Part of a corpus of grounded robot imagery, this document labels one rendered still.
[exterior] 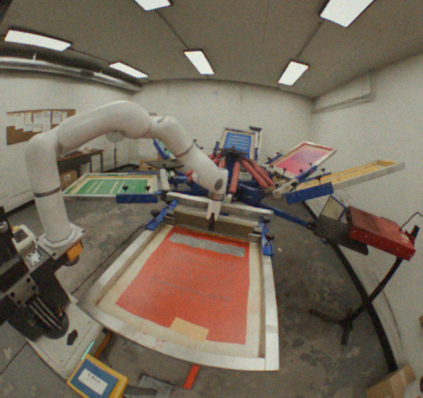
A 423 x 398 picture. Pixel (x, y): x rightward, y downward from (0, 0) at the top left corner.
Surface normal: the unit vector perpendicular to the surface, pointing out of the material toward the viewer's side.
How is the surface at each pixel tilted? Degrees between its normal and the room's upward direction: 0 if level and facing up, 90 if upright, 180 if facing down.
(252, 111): 90
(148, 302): 0
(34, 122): 87
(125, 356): 0
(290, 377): 0
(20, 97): 90
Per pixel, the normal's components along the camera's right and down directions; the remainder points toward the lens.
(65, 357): 0.12, -0.94
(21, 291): 0.98, 0.16
